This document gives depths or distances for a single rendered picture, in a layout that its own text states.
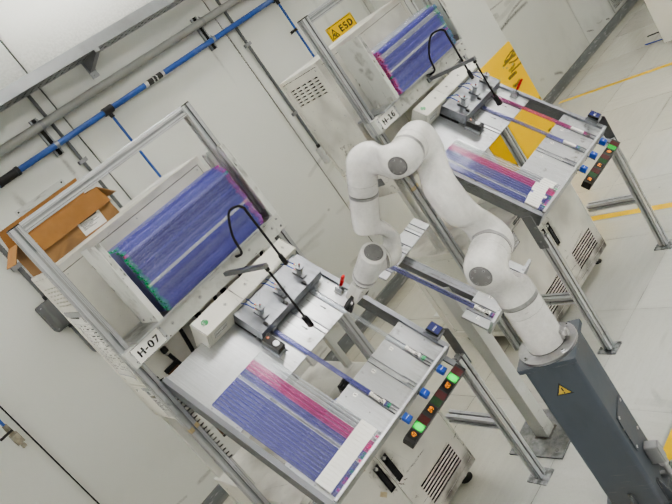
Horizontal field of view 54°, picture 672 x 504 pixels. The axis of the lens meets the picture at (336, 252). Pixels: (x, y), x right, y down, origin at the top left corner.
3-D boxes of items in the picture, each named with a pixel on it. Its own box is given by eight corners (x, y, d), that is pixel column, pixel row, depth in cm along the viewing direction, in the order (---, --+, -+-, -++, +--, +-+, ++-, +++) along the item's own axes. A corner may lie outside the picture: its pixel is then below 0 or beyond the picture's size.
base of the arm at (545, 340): (580, 317, 203) (552, 271, 198) (575, 358, 189) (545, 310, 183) (524, 332, 214) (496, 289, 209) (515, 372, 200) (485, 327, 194)
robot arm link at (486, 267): (540, 281, 197) (501, 218, 190) (531, 321, 183) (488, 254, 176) (504, 292, 204) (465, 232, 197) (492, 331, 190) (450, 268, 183)
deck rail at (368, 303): (448, 353, 236) (450, 344, 231) (445, 357, 235) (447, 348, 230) (292, 260, 262) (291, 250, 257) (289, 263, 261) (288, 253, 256)
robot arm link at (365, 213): (386, 173, 203) (391, 254, 221) (342, 191, 197) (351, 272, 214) (403, 184, 197) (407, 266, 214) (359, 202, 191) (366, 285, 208)
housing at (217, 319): (297, 269, 260) (295, 247, 249) (212, 357, 235) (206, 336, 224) (281, 260, 263) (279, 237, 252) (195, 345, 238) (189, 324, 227)
